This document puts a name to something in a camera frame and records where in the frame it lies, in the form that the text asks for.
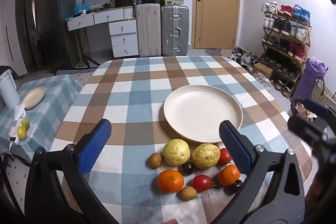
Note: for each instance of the beige suitcase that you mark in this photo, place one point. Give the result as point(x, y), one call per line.
point(148, 29)

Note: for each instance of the purple bag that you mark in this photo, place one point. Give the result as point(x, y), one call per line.
point(311, 79)

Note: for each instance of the dark grey fridge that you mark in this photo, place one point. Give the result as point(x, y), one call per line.
point(55, 24)

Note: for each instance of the yellow guava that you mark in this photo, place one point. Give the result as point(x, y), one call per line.
point(176, 151)
point(205, 155)

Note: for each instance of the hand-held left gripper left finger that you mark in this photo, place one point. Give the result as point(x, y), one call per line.
point(94, 147)

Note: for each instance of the dark wardrobe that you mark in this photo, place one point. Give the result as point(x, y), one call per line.
point(26, 16)

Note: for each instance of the brown blue checked tablecloth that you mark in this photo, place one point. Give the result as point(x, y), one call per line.
point(136, 98)

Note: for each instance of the small cardboard box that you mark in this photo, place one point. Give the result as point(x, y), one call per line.
point(262, 70)

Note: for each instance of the red tomato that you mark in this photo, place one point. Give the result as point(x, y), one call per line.
point(224, 156)
point(201, 182)

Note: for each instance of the grey door mat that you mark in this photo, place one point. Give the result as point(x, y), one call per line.
point(218, 52)

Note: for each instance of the orange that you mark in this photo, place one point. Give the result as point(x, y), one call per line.
point(170, 181)
point(227, 175)

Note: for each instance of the shoe rack with shoes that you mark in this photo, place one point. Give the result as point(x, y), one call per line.
point(284, 27)

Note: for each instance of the large black box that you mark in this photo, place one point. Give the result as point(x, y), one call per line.
point(124, 1)

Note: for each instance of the yellow shoe box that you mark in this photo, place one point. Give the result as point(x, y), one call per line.
point(172, 0)

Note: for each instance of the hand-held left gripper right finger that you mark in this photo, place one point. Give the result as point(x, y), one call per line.
point(233, 148)

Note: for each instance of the small wooden plate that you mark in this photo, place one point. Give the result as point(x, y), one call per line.
point(33, 98)

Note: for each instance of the white desk with drawers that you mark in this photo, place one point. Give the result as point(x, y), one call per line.
point(123, 40)

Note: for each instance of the black white striped mat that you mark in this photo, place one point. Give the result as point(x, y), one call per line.
point(73, 71)

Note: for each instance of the woven basket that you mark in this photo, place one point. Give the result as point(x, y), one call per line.
point(325, 94)

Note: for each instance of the blue plastic bag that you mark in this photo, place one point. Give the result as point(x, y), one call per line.
point(81, 7)

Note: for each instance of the teal checked cloth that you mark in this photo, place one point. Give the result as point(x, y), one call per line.
point(57, 92)

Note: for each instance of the wooden shoe rack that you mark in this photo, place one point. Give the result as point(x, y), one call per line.
point(307, 37)

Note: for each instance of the cream round plate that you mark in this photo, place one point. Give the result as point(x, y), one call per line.
point(202, 111)

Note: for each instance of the white kettle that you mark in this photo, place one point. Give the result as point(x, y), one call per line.
point(8, 90)

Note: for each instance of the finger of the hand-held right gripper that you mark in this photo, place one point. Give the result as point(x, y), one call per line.
point(319, 108)
point(305, 128)

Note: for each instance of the dark purple plum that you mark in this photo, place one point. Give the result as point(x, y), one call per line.
point(236, 185)
point(188, 168)

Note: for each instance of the black white patterned cloth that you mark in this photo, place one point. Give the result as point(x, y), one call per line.
point(242, 57)

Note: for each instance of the wooden door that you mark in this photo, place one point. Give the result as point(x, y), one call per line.
point(218, 16)

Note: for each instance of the silver suitcase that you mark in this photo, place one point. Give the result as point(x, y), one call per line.
point(168, 29)

